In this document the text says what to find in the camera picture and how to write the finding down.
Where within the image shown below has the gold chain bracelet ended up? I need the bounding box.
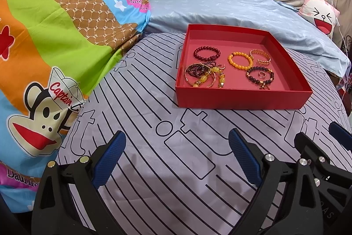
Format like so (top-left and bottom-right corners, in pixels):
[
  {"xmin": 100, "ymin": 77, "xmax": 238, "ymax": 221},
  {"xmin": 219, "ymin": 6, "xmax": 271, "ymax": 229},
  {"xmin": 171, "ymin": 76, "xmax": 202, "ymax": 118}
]
[{"xmin": 249, "ymin": 49, "xmax": 273, "ymax": 65}]

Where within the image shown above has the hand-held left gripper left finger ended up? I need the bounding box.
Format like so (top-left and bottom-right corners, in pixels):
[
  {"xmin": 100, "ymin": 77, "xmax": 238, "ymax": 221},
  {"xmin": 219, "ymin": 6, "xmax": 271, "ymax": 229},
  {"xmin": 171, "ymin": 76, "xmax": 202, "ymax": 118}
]
[{"xmin": 31, "ymin": 130, "xmax": 127, "ymax": 235}]

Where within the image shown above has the amber and gold bracelet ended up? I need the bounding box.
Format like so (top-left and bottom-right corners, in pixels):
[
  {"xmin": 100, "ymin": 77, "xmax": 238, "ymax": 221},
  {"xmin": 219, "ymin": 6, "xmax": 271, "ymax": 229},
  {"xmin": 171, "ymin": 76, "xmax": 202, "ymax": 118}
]
[{"xmin": 192, "ymin": 64, "xmax": 226, "ymax": 88}]

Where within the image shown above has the light blue blanket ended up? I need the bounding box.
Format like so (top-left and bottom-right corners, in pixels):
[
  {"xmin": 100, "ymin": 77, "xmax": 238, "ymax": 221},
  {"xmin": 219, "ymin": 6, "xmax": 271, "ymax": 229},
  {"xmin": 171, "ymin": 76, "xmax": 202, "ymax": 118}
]
[{"xmin": 146, "ymin": 0, "xmax": 351, "ymax": 78}]

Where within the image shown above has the yellow bead bracelet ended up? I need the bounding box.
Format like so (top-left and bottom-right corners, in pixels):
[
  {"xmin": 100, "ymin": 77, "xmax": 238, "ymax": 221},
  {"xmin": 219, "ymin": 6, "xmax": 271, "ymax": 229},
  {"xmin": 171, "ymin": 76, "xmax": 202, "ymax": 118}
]
[{"xmin": 228, "ymin": 52, "xmax": 254, "ymax": 70}]

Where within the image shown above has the pink cartoon face pillow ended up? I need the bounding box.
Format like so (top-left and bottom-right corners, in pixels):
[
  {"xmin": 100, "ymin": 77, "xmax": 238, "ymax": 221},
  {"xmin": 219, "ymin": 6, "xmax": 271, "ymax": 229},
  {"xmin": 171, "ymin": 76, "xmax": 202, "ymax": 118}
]
[{"xmin": 298, "ymin": 0, "xmax": 341, "ymax": 37}]

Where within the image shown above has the cartoon monkey printed blanket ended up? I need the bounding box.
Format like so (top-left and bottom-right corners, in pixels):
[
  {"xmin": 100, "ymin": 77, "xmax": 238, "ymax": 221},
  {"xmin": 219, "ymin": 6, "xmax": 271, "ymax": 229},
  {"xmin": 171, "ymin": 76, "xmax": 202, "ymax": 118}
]
[{"xmin": 0, "ymin": 0, "xmax": 153, "ymax": 191}]

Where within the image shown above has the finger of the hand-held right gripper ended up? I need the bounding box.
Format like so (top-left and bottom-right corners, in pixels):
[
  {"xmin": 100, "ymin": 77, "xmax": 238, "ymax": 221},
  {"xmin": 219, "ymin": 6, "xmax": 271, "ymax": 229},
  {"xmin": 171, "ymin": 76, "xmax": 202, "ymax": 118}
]
[
  {"xmin": 294, "ymin": 132, "xmax": 352, "ymax": 186},
  {"xmin": 328, "ymin": 122, "xmax": 352, "ymax": 147}
]

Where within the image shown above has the dark wood bracelet gold charm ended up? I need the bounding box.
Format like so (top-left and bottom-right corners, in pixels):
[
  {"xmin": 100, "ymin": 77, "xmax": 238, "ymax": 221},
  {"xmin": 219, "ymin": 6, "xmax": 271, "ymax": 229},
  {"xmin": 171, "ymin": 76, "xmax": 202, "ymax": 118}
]
[{"xmin": 246, "ymin": 66, "xmax": 275, "ymax": 90}]

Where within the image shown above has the thin gold bangle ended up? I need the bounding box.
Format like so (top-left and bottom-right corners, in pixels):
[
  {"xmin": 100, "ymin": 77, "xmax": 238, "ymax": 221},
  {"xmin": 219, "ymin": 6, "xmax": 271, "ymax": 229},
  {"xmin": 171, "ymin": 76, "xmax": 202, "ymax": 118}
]
[{"xmin": 184, "ymin": 70, "xmax": 220, "ymax": 87}]

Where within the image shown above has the red jewelry box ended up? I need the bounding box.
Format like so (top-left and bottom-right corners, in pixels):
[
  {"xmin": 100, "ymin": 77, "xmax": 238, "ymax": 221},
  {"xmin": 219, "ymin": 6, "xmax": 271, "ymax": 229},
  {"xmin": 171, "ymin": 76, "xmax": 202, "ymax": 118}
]
[{"xmin": 175, "ymin": 24, "xmax": 313, "ymax": 110}]

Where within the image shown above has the garnet bead bracelet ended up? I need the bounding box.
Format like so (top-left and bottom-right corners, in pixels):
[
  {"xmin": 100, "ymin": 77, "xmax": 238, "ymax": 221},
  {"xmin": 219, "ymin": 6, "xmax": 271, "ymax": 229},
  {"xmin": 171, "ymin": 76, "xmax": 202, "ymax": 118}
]
[{"xmin": 185, "ymin": 63, "xmax": 218, "ymax": 78}]

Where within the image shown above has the dark red bead bracelet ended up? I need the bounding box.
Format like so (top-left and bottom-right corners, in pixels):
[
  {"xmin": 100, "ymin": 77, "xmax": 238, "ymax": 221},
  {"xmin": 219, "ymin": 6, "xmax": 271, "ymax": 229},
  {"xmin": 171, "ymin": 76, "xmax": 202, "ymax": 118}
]
[{"xmin": 195, "ymin": 46, "xmax": 222, "ymax": 63}]

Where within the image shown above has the patterned pink cloth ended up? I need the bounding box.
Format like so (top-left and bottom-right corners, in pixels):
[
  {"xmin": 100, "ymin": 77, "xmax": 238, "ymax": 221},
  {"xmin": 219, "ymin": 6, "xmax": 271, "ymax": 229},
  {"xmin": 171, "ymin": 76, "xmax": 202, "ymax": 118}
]
[{"xmin": 337, "ymin": 70, "xmax": 352, "ymax": 117}]

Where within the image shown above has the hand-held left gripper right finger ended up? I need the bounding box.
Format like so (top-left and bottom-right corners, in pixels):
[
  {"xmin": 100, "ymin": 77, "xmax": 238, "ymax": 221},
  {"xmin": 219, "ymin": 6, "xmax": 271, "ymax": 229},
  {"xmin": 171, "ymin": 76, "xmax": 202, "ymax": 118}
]
[{"xmin": 228, "ymin": 128, "xmax": 328, "ymax": 235}]

